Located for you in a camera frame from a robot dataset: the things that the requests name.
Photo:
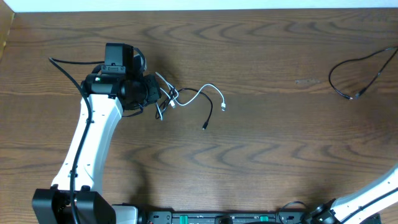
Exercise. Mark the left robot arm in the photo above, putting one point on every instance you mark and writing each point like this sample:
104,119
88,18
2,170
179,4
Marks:
115,85

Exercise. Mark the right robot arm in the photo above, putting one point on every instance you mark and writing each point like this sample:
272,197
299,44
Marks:
357,207

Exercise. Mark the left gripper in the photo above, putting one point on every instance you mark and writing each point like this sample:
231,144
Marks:
155,91

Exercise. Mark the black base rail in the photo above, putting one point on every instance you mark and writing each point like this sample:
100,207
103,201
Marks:
288,216

